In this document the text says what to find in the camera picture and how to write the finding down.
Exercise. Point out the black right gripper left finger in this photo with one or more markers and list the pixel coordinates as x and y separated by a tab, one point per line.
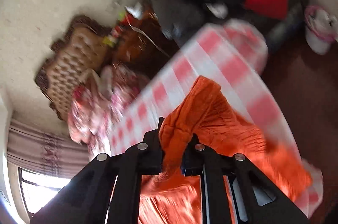
107	189

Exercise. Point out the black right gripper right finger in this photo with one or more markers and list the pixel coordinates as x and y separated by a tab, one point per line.
235	190

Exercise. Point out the orange pants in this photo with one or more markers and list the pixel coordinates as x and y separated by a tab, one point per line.
173	198

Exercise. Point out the window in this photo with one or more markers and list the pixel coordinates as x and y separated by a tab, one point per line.
38	189

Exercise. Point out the pink striped curtain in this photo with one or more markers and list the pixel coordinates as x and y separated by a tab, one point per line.
44	153

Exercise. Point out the folded floral quilt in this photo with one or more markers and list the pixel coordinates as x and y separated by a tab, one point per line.
99	101

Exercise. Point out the tufted brown headboard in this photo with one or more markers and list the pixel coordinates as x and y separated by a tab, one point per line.
81	48

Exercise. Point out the red white checkered cloth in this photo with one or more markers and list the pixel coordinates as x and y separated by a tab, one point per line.
233	56

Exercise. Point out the dark wooden nightstand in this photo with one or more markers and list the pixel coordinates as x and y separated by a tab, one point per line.
143	47

